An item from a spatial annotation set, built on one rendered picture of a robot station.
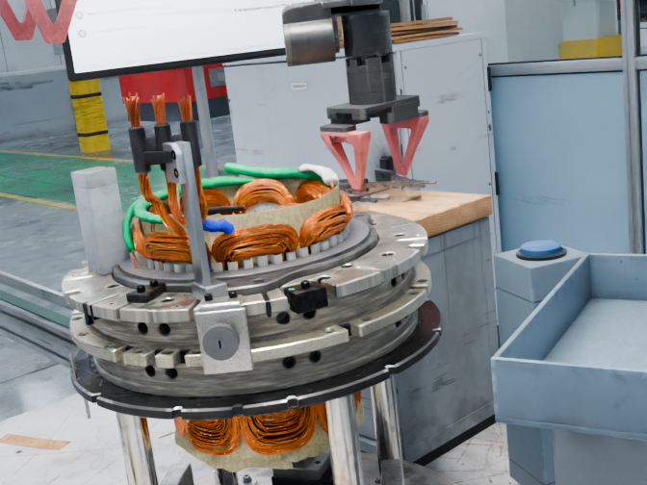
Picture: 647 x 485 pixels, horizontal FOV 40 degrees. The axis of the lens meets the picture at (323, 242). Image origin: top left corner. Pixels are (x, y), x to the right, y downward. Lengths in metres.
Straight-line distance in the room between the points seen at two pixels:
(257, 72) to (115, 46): 1.78
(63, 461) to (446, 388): 0.50
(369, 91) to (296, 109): 2.35
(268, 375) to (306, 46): 0.49
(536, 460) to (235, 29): 1.16
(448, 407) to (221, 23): 1.03
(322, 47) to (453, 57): 2.17
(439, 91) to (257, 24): 1.39
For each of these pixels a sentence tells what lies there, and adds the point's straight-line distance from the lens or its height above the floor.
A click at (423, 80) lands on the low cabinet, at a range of 3.09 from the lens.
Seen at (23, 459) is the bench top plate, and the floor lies 0.78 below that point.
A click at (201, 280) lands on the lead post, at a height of 1.11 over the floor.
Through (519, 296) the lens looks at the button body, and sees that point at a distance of 0.91.
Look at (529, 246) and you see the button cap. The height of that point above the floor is 1.04.
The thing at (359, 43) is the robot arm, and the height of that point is 1.26.
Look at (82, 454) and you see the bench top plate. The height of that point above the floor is 0.78.
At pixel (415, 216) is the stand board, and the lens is 1.00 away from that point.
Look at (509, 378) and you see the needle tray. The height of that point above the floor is 1.05.
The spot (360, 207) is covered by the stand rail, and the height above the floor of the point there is 1.07.
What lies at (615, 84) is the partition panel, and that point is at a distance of 3.19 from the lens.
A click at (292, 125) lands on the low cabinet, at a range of 3.44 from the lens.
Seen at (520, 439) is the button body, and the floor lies 0.84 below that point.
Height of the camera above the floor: 1.28
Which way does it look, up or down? 13 degrees down
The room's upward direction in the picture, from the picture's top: 7 degrees counter-clockwise
